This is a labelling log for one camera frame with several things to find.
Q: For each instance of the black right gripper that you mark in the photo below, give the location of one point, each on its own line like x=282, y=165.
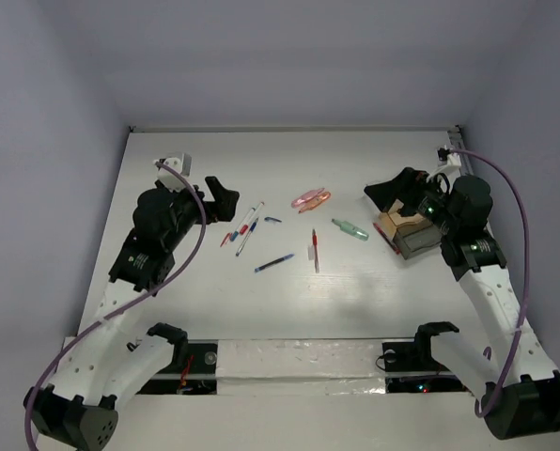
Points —
x=409, y=184

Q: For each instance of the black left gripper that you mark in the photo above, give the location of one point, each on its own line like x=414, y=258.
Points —
x=225, y=200

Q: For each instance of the white marker blue cap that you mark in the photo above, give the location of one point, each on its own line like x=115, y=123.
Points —
x=239, y=225

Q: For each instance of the blue ballpoint pen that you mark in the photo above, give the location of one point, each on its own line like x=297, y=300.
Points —
x=246, y=237

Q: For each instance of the green correction tape pen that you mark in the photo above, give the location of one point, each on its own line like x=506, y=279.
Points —
x=351, y=229

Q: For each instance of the orange highlighter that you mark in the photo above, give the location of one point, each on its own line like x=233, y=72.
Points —
x=315, y=202

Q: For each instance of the pink highlighter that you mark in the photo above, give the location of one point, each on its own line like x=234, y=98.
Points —
x=306, y=197

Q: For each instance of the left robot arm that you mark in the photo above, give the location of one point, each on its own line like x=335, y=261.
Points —
x=79, y=405

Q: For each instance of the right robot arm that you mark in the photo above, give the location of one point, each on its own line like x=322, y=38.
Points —
x=516, y=385

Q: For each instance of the stationery organizer box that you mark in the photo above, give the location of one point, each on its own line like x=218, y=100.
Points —
x=409, y=236

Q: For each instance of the red pen cap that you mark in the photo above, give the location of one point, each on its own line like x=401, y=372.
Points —
x=225, y=239

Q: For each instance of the red gel pen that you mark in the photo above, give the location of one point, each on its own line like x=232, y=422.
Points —
x=315, y=250

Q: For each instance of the blue ink refill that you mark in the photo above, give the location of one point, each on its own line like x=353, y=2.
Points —
x=273, y=263

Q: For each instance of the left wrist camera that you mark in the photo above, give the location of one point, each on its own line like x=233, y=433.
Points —
x=170, y=167

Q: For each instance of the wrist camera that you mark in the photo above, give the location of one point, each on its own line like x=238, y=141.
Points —
x=449, y=162
x=170, y=167

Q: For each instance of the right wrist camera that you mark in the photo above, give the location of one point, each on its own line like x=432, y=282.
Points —
x=449, y=162

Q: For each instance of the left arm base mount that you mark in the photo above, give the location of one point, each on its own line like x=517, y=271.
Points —
x=199, y=356

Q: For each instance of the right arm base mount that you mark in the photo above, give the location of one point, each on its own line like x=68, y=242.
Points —
x=414, y=355

